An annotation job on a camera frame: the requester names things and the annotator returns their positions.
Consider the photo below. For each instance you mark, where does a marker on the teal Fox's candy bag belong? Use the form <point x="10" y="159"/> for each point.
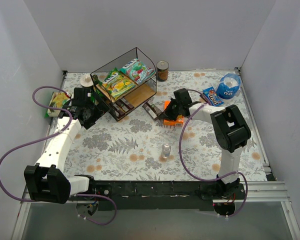
<point x="137" y="71"/>

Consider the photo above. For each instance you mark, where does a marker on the blue M&M's character bag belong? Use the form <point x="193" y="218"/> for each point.
<point x="228" y="87"/>

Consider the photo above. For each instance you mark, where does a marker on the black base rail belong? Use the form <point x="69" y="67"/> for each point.
<point x="163" y="195"/>

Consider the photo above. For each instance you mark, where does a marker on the orange Scrub Daddy box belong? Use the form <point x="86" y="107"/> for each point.
<point x="172" y="123"/>

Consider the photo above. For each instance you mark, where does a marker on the brown purple chocolate bar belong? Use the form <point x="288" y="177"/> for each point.
<point x="119" y="112"/>

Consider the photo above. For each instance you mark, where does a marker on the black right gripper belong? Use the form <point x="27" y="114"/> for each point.
<point x="170" y="110"/>

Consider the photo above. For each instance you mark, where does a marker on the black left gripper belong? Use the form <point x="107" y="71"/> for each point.
<point x="95" y="110"/>

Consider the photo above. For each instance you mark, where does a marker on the green glass bottle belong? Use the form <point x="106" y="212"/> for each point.
<point x="96" y="82"/>

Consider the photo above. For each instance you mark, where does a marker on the green cassava chips bag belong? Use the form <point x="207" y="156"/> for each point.
<point x="58" y="99"/>

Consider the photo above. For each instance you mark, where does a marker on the blue M&M's candy bag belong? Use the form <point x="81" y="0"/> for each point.
<point x="212" y="97"/>

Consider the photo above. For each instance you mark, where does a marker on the brown chocolate bar wrapper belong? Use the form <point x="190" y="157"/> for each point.
<point x="129" y="106"/>

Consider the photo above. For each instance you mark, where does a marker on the green Fox's candy bag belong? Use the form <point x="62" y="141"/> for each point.
<point x="117" y="84"/>

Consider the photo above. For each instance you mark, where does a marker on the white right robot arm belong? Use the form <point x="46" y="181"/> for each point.
<point x="230" y="128"/>

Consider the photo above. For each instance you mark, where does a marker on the dark cup with white lid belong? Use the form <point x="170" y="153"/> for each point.
<point x="86" y="81"/>

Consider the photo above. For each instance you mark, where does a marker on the food tin can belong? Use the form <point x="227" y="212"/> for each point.
<point x="162" y="70"/>

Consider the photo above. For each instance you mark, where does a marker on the purple M&M's candy bag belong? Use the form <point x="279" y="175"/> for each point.
<point x="152" y="109"/>

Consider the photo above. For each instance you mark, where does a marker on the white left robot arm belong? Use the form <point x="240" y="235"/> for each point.
<point x="45" y="180"/>

